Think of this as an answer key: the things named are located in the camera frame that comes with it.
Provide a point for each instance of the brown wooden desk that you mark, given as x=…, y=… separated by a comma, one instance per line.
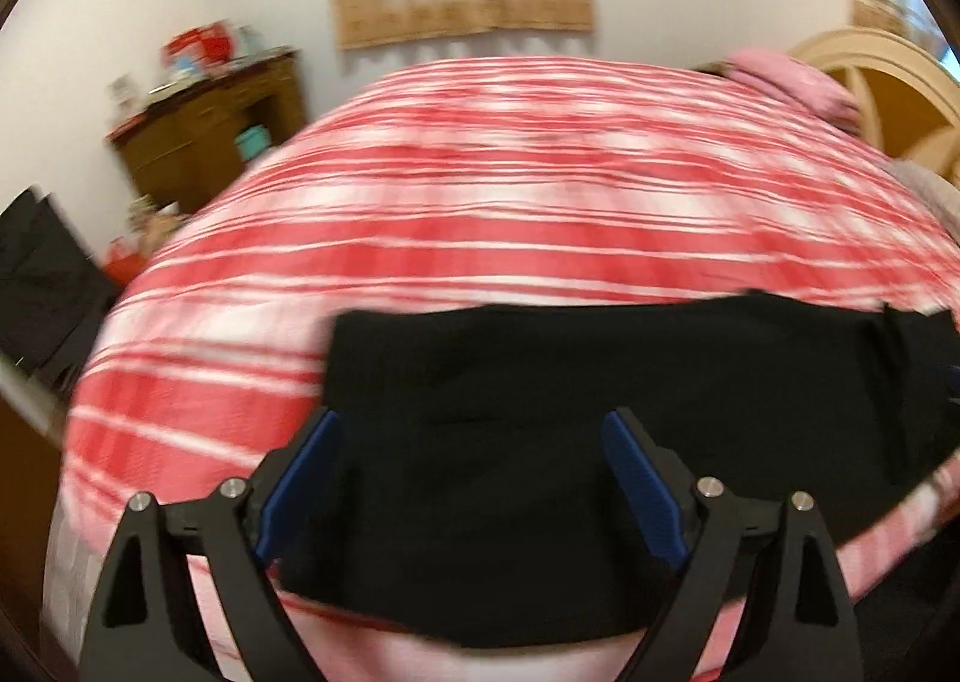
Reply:
x=184, y=149

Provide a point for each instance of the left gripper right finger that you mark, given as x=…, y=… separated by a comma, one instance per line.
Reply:
x=797, y=621

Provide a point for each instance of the black pants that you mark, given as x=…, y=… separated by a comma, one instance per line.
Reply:
x=470, y=498

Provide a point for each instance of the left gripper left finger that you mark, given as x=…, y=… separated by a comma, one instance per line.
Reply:
x=145, y=621

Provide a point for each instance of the black chair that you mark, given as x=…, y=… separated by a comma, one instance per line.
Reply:
x=54, y=296

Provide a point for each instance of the cream wooden headboard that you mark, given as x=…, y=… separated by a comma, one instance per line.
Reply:
x=908, y=102

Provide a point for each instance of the white card on desk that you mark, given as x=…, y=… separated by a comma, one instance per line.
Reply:
x=125, y=97

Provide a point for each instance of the teal box in desk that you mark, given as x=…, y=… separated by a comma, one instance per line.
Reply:
x=253, y=142

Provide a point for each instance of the patterned bag on floor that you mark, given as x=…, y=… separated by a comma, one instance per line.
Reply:
x=151, y=227

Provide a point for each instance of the pink folded blanket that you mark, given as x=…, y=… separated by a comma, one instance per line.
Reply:
x=786, y=79

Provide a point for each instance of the red plaid bed sheet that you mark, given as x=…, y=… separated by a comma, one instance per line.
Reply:
x=541, y=181

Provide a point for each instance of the red gift bag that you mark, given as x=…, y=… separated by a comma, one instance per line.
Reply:
x=204, y=47

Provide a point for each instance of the red bag on floor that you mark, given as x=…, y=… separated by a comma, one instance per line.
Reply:
x=123, y=262

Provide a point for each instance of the striped pillow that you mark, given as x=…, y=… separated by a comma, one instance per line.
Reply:
x=941, y=197

